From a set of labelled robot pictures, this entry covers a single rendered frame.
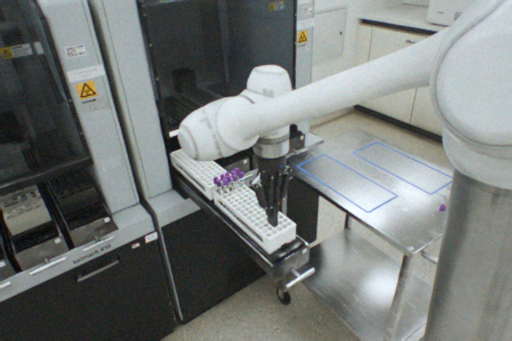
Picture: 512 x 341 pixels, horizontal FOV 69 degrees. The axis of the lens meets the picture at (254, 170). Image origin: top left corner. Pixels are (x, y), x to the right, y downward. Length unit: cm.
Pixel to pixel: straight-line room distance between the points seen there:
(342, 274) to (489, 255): 132
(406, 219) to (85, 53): 105
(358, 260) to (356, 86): 127
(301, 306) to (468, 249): 155
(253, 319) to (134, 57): 129
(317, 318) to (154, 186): 101
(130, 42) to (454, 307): 106
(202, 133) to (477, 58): 50
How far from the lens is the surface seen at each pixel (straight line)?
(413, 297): 174
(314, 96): 64
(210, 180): 128
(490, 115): 33
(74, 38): 120
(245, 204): 115
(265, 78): 82
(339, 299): 166
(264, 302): 199
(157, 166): 140
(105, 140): 130
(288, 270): 110
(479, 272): 48
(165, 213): 140
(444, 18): 323
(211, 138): 72
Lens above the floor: 157
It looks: 33 degrees down
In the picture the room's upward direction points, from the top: 3 degrees counter-clockwise
